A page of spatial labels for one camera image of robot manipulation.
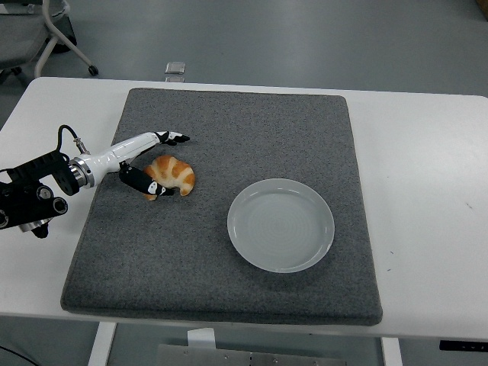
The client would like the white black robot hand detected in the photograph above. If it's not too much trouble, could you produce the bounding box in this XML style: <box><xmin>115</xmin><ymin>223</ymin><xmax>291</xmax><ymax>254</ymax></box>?
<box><xmin>75</xmin><ymin>130</ymin><xmax>191</xmax><ymax>198</ymax></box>

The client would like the orange croissant bread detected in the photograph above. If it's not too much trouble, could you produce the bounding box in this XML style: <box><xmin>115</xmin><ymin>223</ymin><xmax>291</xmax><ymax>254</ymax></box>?
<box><xmin>143</xmin><ymin>154</ymin><xmax>197</xmax><ymax>201</ymax></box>

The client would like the pale grey round plate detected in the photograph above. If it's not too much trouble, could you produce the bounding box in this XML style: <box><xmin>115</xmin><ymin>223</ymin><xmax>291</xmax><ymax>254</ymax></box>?
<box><xmin>226</xmin><ymin>178</ymin><xmax>336</xmax><ymax>275</ymax></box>

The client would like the grey metal plate with screws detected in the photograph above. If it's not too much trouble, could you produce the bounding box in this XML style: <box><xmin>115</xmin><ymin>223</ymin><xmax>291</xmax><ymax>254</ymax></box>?
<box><xmin>156</xmin><ymin>344</ymin><xmax>285</xmax><ymax>366</ymax></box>

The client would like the grey felt mat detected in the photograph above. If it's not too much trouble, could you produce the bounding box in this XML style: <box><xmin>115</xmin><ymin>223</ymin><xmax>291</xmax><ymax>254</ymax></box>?
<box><xmin>59</xmin><ymin>87</ymin><xmax>384</xmax><ymax>327</ymax></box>

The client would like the grey office chair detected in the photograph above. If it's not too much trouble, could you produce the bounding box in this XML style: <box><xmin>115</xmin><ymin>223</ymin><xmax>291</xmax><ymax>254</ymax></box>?
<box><xmin>0</xmin><ymin>0</ymin><xmax>100</xmax><ymax>85</ymax></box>

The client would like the white table leg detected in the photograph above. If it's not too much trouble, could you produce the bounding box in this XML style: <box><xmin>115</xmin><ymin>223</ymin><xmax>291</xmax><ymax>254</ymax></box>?
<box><xmin>380</xmin><ymin>337</ymin><xmax>403</xmax><ymax>366</ymax></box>
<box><xmin>88</xmin><ymin>322</ymin><xmax>117</xmax><ymax>366</ymax></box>

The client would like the black table control panel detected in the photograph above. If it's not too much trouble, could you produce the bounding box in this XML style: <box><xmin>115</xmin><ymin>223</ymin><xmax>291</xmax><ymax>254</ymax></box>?
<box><xmin>438</xmin><ymin>339</ymin><xmax>488</xmax><ymax>352</ymax></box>

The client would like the black floor cable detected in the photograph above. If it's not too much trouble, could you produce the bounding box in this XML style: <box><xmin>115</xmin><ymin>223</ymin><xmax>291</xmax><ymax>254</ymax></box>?
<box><xmin>0</xmin><ymin>345</ymin><xmax>24</xmax><ymax>361</ymax></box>

